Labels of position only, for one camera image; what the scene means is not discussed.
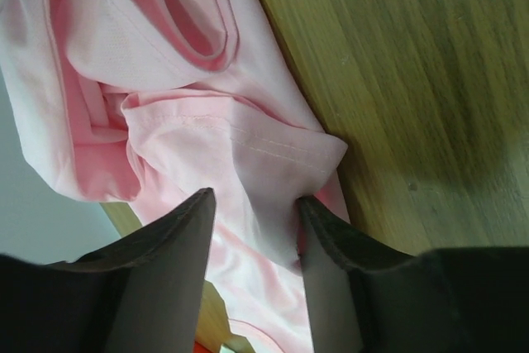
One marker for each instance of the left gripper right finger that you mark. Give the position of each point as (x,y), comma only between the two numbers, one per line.
(364,296)

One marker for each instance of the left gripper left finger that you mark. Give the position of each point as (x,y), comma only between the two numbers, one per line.
(141,293)

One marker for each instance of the red plastic bin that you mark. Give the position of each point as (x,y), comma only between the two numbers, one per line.
(199,347)

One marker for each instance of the pink t shirt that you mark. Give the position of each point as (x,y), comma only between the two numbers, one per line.
(148,101)

